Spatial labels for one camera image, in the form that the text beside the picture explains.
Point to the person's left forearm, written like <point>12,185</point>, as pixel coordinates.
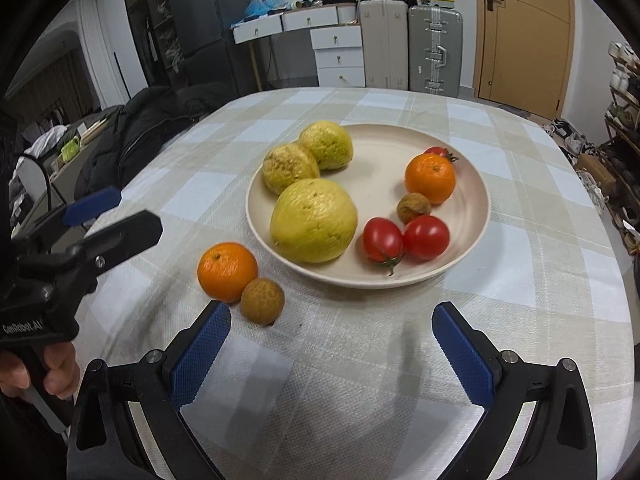
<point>25,440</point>

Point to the wooden shoe rack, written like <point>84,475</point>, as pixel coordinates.
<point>622,135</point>

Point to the large yellow guava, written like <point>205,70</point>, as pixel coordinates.
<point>314,220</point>

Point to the beige suitcase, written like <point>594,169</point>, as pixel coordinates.
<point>382,45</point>

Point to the small smooth yellow guava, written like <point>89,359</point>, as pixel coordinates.
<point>330,142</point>

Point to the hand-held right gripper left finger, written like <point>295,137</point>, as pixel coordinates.
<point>200,355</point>

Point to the silver suitcase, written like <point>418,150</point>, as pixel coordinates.
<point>435,50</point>

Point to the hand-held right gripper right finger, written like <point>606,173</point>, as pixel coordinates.
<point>462,355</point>

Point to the beige checked tablecloth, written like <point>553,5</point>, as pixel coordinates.
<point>525,260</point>

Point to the red tomato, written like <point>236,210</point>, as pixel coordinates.
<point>427,237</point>
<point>382,240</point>
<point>437,151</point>

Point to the small brown lychee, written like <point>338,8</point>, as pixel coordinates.
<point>413,207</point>
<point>261,301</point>

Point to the person's left hand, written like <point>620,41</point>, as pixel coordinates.
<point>62,375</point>

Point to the black jacket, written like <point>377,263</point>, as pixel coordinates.
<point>140,130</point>

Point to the shoes on floor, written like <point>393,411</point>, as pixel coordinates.
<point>575,150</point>

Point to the wooden door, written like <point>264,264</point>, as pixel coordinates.
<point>525,35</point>

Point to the rows of shoes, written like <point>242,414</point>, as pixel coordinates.
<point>625,80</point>

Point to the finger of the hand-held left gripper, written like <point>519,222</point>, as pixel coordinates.
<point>130,232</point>
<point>92,205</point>

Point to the dark grey refrigerator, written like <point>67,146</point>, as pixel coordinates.
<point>210,20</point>

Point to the orange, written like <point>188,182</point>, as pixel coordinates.
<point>430,178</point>
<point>227,271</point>

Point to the blue plastic bag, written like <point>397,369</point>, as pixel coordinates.
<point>262,7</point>

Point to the white drawer desk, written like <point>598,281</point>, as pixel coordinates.
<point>340,55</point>

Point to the wrinkled yellow guava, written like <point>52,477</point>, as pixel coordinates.
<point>287,167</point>

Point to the beige round plate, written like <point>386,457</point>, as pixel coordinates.
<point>380,180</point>

